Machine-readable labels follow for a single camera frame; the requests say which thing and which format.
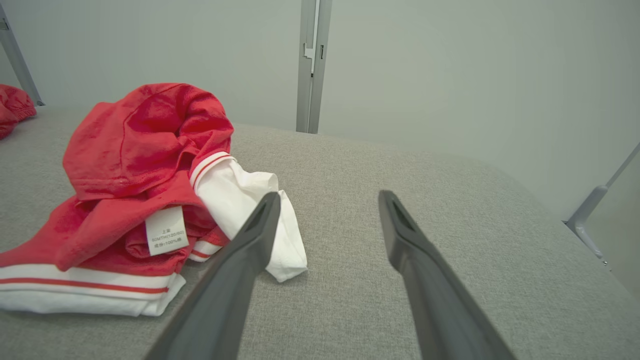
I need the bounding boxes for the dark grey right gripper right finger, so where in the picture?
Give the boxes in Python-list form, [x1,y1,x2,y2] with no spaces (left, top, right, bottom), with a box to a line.
[378,190,516,360]

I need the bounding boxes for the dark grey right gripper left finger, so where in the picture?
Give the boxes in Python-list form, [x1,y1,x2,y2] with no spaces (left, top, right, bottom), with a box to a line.
[145,191,282,360]

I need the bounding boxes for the red white Bulls jersey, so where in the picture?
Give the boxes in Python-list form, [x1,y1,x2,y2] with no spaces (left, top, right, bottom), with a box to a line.
[0,82,308,317]

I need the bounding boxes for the red white Bulls shorts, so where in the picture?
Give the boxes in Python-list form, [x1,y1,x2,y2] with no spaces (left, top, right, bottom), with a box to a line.
[0,84,37,140]

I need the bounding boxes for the grey fabric sofa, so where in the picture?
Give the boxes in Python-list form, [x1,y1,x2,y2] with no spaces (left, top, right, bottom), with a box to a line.
[0,105,640,360]

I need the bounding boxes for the grey slotted metal frame post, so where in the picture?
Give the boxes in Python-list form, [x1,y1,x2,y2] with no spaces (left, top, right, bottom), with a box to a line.
[296,0,333,134]

